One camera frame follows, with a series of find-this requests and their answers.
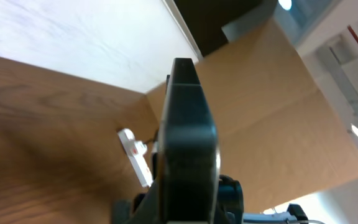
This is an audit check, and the white power strip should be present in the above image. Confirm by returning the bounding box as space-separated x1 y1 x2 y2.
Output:
117 128 154 188

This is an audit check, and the brown cardboard box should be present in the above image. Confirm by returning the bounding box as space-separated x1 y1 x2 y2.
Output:
146 18 358 214

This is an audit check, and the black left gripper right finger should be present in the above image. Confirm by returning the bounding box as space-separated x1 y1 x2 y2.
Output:
214 203 231 224

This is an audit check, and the Samsung Galaxy smartphone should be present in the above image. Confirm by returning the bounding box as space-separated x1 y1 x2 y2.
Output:
158 58 220 223

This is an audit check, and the black charger cable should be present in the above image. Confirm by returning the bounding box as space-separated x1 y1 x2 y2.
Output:
144 130 160 146

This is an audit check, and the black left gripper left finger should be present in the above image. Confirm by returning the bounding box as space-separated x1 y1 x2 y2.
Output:
126 183 160 224

